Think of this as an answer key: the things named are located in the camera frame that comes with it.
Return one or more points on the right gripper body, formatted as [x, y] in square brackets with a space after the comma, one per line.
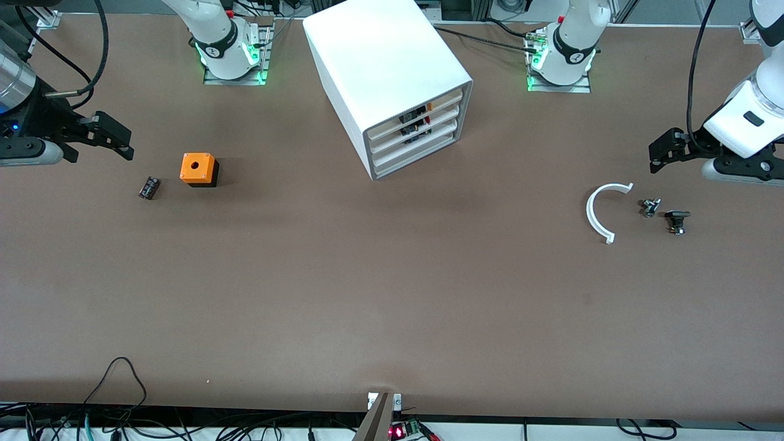
[48, 120]

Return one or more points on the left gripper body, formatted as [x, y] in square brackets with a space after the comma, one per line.
[694, 145]

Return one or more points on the white drawer with button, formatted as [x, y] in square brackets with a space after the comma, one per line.
[386, 130]

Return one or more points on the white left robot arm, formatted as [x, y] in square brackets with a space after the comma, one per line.
[576, 37]

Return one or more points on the orange black button box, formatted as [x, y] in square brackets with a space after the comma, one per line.
[197, 166]

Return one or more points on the black red drawer component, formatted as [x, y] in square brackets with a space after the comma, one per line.
[416, 128]

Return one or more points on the white drawer cabinet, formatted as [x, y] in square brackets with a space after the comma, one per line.
[380, 61]

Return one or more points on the small grey metal part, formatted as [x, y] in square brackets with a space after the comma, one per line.
[650, 207]

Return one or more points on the small black electrical component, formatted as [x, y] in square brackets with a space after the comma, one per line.
[149, 188]

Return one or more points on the green circuit board red LED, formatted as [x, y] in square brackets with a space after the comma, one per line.
[407, 430]

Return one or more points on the small black switch part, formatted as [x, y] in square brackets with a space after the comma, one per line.
[677, 217]

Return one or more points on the white curved plastic bracket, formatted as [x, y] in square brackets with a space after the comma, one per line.
[591, 214]

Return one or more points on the aluminium frame profile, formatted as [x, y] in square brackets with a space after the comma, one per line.
[748, 29]
[49, 19]

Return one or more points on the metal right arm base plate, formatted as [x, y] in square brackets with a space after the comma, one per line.
[264, 58]

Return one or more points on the grey camera mount bar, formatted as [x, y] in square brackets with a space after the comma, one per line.
[375, 422]

